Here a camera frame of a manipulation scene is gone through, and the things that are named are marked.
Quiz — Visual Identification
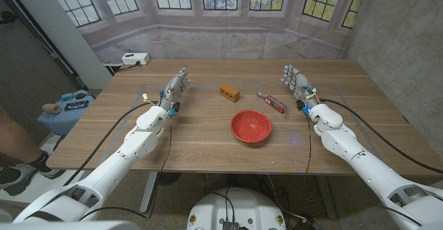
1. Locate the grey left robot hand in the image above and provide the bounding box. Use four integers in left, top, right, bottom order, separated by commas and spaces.
157, 67, 191, 113

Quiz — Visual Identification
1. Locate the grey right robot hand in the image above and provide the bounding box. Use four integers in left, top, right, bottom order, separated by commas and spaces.
280, 64, 320, 110

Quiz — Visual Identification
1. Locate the red speckled bowl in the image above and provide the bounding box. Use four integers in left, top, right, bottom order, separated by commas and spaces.
230, 109, 273, 144

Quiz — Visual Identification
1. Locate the red Swiss knife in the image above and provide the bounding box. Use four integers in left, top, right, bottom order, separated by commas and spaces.
255, 91, 289, 119

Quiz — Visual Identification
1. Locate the orange brick block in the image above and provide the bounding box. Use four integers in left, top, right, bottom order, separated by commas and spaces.
219, 82, 241, 103

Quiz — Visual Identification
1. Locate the white power strip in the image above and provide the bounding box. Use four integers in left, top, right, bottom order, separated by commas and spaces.
121, 52, 151, 67

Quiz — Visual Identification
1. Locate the printed window backdrop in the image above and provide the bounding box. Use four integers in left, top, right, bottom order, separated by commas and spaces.
43, 0, 371, 64

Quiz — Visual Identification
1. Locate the black round floor fan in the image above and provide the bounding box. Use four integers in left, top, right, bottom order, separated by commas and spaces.
157, 172, 182, 186

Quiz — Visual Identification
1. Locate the black flat remote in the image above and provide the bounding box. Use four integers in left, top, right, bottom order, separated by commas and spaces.
64, 100, 90, 112

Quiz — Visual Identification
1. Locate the grey table leg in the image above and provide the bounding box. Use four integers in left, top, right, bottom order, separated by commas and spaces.
139, 171, 159, 214
315, 175, 337, 220

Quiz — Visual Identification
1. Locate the blue box stool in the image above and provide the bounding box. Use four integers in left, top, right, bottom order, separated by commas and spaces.
37, 89, 96, 136

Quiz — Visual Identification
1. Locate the brown twine roll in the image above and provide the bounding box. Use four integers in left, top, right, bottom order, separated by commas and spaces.
42, 103, 62, 115

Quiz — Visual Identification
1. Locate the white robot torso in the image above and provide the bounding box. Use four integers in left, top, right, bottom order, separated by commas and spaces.
186, 187, 287, 230

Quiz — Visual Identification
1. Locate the person's bare leg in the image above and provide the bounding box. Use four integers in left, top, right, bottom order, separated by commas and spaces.
0, 105, 52, 173

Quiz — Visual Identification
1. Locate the white floor mat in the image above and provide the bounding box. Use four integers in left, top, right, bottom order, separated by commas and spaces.
0, 169, 86, 210

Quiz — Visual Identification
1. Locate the grey black sneaker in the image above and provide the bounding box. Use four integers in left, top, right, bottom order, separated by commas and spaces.
0, 162, 66, 197

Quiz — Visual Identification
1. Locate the black power strip cord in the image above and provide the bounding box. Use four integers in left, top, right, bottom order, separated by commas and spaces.
113, 61, 142, 73

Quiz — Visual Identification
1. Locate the thin black left arm wire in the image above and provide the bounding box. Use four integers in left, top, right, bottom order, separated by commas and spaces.
79, 117, 173, 221

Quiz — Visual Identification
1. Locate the thin black arm wire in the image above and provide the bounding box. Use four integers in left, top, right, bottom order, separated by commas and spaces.
79, 117, 173, 221
303, 114, 312, 179

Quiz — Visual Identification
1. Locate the thin black right arm wire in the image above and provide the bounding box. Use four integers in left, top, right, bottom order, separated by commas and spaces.
303, 114, 312, 179

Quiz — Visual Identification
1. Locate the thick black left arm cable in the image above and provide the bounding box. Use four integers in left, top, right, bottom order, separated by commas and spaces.
63, 100, 159, 186

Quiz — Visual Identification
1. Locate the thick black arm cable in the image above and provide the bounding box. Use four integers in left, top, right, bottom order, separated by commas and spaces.
320, 98, 443, 175
63, 100, 159, 186

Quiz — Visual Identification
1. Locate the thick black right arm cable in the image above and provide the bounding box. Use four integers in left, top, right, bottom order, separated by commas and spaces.
320, 98, 443, 175

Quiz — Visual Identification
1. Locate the white floor cable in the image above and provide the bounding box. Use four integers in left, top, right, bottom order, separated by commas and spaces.
266, 174, 309, 224

